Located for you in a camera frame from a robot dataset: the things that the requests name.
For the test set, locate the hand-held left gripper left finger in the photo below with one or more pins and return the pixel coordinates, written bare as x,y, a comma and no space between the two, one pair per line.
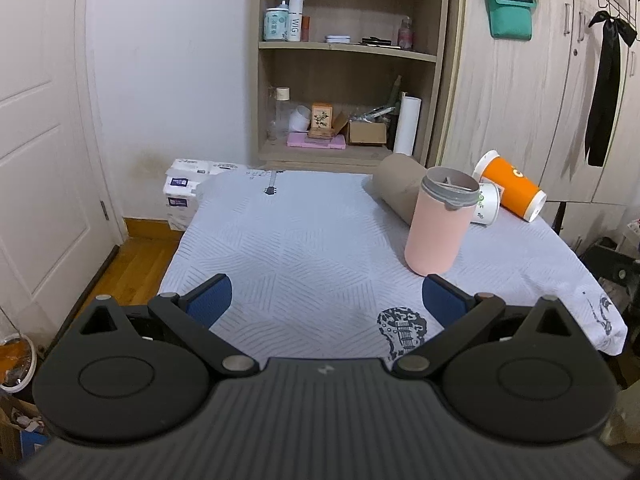
212,302

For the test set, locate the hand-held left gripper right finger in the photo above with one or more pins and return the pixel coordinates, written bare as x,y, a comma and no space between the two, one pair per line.
442,302

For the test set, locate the pink cup with grey lid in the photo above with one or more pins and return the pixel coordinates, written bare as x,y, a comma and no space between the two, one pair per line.
435,235

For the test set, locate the white paper cup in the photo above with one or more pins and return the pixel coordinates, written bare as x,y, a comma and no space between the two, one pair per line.
486,207

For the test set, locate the orange paper cup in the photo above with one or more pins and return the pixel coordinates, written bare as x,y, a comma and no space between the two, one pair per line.
515,185

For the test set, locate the small white cup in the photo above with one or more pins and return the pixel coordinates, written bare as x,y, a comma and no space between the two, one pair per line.
301,119

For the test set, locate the white tissue pack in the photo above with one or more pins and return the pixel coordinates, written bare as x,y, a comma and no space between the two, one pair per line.
200,166
181,219
180,192

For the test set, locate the white printed tablecloth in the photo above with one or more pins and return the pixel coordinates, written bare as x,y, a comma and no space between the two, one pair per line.
300,250

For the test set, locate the beige cardboard tube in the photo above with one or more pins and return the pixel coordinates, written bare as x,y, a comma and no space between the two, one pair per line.
400,185

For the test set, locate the black chair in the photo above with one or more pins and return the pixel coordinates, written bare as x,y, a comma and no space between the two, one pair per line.
610,265

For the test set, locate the white paper roll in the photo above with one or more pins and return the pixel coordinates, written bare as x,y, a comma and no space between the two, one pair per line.
407,125

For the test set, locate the cardboard box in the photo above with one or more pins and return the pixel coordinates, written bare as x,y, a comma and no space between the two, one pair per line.
15,430
367,132

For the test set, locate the pink flat box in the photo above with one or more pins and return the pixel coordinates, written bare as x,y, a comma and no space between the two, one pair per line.
315,141

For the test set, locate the clear bottle with beige cap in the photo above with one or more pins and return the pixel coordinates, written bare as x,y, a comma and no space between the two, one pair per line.
281,115

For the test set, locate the white bowl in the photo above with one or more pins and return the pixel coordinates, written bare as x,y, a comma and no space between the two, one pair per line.
15,360

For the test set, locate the wooden wardrobe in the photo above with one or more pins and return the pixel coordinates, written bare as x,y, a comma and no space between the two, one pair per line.
530,110

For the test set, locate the wooden floral box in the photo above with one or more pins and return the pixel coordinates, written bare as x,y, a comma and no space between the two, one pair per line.
321,120

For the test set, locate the white door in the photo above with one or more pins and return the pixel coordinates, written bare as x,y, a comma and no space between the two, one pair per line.
40,160

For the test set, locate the wooden bookshelf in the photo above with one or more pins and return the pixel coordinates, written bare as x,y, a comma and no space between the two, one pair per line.
350,51

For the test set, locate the black flat item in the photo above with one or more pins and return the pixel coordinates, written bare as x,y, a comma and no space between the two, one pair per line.
377,41

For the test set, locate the pink transparent bottle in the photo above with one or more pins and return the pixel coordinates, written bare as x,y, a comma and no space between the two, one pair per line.
406,35

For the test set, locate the black ribbon bow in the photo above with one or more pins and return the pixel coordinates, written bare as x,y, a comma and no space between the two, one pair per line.
607,75

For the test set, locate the white flat tin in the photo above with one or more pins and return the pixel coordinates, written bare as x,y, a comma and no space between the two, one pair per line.
338,39

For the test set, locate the teal pump bottle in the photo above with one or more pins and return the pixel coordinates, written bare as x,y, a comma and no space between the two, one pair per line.
275,25

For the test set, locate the small orange bottle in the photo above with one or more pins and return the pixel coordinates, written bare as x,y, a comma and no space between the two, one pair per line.
306,29

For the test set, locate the teal hanging pouch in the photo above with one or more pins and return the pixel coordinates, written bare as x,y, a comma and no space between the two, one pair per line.
510,20

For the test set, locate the white slim bottle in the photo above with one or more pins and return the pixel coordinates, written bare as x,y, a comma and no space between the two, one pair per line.
295,22

